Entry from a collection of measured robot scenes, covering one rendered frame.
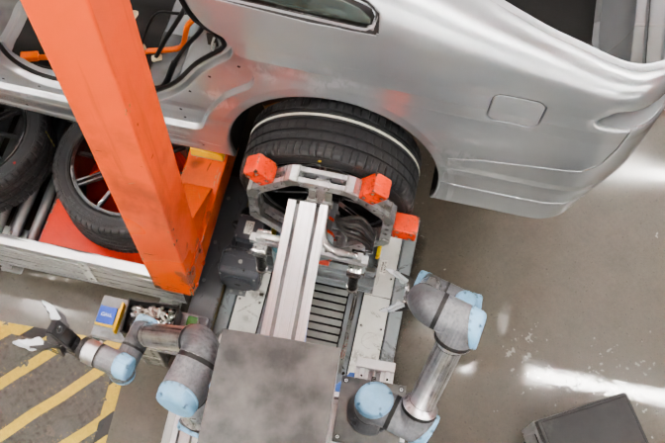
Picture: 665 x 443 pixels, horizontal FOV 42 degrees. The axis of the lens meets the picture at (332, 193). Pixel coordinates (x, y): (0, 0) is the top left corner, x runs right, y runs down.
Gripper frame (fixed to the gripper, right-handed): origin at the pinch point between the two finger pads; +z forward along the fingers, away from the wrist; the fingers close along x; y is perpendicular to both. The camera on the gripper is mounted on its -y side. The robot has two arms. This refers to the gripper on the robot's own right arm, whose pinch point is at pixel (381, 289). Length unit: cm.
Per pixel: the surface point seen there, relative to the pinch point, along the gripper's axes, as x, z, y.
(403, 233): -21.1, -4.4, -4.3
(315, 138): -47, 28, 23
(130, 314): 24, 94, -11
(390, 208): -28.8, 0.8, 5.7
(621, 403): 30, -97, -52
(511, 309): -1, -53, -95
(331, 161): -40, 22, 22
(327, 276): -2, 30, -71
